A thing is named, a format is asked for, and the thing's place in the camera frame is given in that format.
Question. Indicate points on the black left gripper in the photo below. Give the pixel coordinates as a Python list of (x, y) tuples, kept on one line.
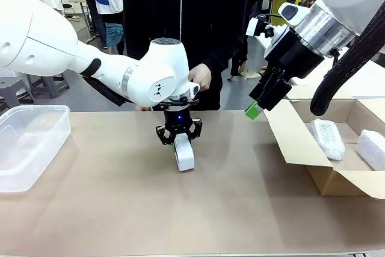
[(178, 120)]

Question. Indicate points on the white rectangular box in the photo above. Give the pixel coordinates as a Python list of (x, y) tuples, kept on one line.
[(186, 156)]

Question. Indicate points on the person's right hand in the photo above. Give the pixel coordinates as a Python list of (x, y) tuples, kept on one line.
[(142, 108)]

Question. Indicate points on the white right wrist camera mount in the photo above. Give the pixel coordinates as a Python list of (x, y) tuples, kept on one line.
[(264, 29)]

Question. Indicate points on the small desk with white legs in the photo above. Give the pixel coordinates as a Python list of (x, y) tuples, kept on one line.
[(84, 13)]

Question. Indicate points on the person's left hand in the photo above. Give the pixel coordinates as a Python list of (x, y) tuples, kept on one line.
[(202, 76)]

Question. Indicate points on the plain bubble-wrapped clock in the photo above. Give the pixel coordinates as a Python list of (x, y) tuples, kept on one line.
[(373, 150)]

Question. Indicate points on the clock with speckled label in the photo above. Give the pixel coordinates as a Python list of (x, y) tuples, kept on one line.
[(326, 139)]

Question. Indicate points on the person's left forearm black sleeve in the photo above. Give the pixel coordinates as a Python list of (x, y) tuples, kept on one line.
[(221, 49)]

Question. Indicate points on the clear plastic bin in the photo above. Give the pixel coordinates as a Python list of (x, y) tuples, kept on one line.
[(30, 148)]

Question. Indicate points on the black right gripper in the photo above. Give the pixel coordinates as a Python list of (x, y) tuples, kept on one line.
[(296, 56)]

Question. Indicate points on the brown cardboard box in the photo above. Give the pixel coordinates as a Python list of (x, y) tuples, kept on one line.
[(300, 139)]

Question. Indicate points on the person with yellow apron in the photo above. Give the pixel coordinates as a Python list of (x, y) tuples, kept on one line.
[(278, 13)]

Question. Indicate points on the person in black zip hoodie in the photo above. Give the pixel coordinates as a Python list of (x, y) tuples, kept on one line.
[(180, 13)]

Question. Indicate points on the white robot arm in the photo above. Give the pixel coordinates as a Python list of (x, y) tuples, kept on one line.
[(45, 37)]

